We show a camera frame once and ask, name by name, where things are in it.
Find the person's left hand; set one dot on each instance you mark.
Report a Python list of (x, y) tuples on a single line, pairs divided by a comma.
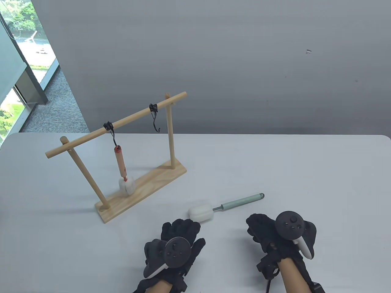
[(183, 229)]

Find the person's right hand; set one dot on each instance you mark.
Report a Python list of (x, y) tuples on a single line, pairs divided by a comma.
[(262, 229)]

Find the black s-hook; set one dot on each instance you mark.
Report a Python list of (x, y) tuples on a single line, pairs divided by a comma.
[(153, 107), (112, 134)]

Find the person's left forearm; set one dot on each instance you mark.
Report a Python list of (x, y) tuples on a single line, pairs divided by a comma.
[(160, 288)]

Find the person's right forearm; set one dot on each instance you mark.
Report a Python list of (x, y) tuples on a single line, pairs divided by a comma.
[(293, 274)]

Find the black and white hand controller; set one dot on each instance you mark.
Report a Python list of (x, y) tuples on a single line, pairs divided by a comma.
[(177, 253), (288, 226)]

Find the wooden hanging rack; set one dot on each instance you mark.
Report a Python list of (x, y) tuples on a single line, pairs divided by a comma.
[(152, 180)]

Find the grey window pillar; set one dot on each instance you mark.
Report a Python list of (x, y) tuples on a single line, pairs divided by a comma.
[(32, 88)]

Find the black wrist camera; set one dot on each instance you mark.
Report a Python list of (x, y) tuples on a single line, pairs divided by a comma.
[(267, 265)]

